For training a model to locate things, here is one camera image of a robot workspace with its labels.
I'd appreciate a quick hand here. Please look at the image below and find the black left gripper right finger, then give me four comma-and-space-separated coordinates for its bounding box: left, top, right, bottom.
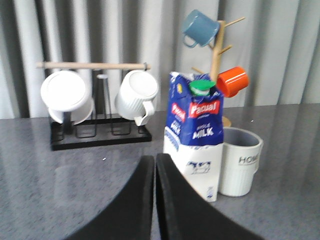
156, 153, 261, 240

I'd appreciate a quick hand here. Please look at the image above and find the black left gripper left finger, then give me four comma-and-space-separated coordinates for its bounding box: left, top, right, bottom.
67, 155, 155, 240

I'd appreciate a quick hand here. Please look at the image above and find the blue white milk carton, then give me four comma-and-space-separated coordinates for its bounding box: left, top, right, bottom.
163, 71, 224, 202

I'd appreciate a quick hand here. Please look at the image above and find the black rack with wooden bar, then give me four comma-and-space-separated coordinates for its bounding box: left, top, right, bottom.
37, 61, 152, 151

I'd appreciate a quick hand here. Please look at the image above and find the white ribbed HOME mug hanging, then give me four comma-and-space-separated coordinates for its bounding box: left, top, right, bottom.
115, 70, 159, 127

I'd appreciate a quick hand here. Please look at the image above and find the orange enamel mug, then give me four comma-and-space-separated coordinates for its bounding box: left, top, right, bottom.
216, 66, 249, 98

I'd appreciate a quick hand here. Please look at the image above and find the white smiley face mug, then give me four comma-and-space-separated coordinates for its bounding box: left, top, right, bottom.
40, 70, 94, 125

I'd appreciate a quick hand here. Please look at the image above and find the wooden mug tree stand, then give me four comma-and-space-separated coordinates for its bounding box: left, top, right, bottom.
191, 16, 246, 128

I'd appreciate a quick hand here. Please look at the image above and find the blue enamel mug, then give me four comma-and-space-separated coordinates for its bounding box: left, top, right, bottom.
182, 9, 220, 48

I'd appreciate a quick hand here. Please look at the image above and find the grey pleated curtain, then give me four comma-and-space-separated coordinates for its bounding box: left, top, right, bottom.
0, 0, 320, 119

